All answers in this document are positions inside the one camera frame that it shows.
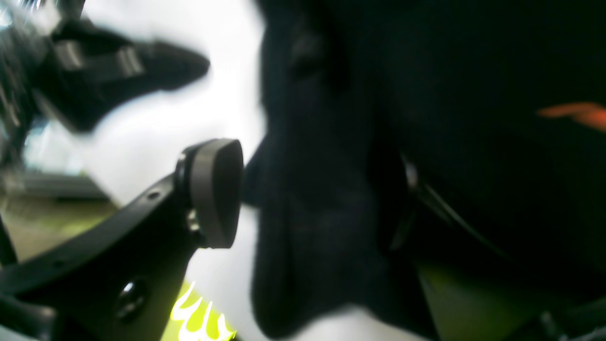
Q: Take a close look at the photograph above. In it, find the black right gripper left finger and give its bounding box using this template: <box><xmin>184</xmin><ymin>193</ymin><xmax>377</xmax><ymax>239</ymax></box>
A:
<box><xmin>0</xmin><ymin>139</ymin><xmax>244</xmax><ymax>341</ymax></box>

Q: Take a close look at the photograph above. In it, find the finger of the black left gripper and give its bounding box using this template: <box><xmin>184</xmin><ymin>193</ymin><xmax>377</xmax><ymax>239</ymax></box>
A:
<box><xmin>33</xmin><ymin>20</ymin><xmax>210</xmax><ymax>133</ymax></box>

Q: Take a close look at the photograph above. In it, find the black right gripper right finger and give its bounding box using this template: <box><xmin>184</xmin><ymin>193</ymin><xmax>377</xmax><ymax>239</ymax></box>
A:
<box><xmin>388</xmin><ymin>157</ymin><xmax>605</xmax><ymax>341</ymax></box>

